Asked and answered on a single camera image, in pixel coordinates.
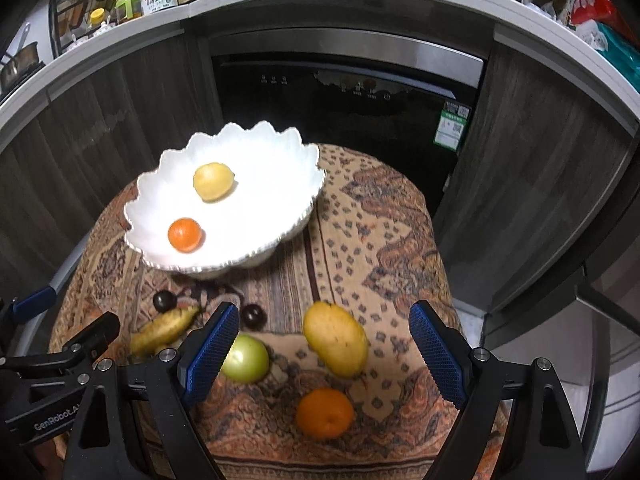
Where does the metal saucepan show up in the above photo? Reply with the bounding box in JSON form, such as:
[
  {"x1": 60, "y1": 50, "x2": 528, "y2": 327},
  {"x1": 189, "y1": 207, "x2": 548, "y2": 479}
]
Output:
[{"x1": 0, "y1": 25, "x2": 41, "y2": 92}]

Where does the black wire spice rack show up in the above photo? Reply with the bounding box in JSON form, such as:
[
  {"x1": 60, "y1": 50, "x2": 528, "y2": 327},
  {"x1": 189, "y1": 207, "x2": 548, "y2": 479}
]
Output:
[{"x1": 48, "y1": 0, "x2": 146, "y2": 56}]

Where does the yellow lemon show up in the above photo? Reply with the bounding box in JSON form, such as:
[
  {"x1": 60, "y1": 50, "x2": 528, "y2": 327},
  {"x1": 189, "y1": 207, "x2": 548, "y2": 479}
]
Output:
[{"x1": 193, "y1": 162, "x2": 235, "y2": 204}]

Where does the red plastic bag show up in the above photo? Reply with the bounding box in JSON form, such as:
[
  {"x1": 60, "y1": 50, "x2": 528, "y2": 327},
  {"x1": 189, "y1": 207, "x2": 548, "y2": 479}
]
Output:
[{"x1": 570, "y1": 0, "x2": 627, "y2": 36}]

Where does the yellow banana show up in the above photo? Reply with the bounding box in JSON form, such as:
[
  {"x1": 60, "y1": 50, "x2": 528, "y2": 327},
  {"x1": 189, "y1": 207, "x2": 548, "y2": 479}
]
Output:
[{"x1": 130, "y1": 306, "x2": 201, "y2": 356}]

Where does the teal plastic bag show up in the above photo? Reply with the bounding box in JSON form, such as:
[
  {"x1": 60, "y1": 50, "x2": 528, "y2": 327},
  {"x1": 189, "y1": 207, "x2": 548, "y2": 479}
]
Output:
[{"x1": 595, "y1": 22, "x2": 640, "y2": 82}]

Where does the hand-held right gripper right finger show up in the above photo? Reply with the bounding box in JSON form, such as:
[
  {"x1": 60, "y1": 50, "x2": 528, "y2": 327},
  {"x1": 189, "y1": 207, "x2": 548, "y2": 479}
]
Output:
[{"x1": 408, "y1": 300, "x2": 588, "y2": 480}]

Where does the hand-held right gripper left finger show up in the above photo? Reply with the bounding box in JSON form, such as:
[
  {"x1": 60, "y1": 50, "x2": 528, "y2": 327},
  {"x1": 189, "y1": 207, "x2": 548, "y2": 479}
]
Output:
[{"x1": 64, "y1": 301, "x2": 241, "y2": 480}]

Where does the dark avocado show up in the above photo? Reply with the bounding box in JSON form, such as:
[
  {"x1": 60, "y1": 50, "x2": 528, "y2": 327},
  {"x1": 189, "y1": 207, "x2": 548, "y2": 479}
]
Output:
[{"x1": 241, "y1": 305, "x2": 266, "y2": 331}]

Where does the yellow mango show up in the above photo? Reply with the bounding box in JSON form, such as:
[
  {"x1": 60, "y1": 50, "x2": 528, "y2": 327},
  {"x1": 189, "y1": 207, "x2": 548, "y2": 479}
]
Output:
[{"x1": 303, "y1": 301, "x2": 370, "y2": 379}]

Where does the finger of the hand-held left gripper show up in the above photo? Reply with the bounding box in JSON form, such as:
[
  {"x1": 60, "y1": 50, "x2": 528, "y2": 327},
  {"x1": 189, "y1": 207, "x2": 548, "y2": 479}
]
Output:
[
  {"x1": 0, "y1": 285, "x2": 57, "y2": 336},
  {"x1": 0, "y1": 311, "x2": 121, "y2": 386}
]

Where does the large orange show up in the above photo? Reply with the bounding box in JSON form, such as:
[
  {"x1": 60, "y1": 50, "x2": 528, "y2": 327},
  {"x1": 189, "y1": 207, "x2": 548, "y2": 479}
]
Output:
[{"x1": 295, "y1": 387, "x2": 355, "y2": 441}]

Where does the small tangerine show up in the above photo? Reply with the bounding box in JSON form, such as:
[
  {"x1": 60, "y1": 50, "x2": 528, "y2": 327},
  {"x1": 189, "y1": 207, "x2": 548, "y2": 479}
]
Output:
[{"x1": 167, "y1": 217, "x2": 204, "y2": 253}]

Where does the green apple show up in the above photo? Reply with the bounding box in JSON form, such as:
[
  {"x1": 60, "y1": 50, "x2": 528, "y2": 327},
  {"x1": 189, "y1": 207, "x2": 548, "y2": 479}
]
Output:
[{"x1": 220, "y1": 335, "x2": 271, "y2": 384}]

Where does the green white sticker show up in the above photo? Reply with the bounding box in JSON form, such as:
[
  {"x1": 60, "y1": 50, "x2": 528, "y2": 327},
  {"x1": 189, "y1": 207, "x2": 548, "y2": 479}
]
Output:
[{"x1": 434, "y1": 101, "x2": 471, "y2": 151}]

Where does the patterned brown tablecloth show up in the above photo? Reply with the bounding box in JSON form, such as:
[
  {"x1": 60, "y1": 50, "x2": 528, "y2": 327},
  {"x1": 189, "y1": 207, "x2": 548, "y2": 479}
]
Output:
[{"x1": 47, "y1": 142, "x2": 506, "y2": 480}]

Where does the white scalloped bowl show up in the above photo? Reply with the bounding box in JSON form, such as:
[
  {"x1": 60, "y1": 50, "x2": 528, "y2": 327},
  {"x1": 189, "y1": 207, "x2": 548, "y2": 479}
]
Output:
[{"x1": 123, "y1": 121, "x2": 327, "y2": 281}]

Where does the dark wooden cabinet door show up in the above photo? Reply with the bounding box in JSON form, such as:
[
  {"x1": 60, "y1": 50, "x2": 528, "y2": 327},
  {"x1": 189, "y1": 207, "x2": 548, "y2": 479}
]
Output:
[
  {"x1": 434, "y1": 45, "x2": 637, "y2": 321},
  {"x1": 0, "y1": 27, "x2": 223, "y2": 291}
]

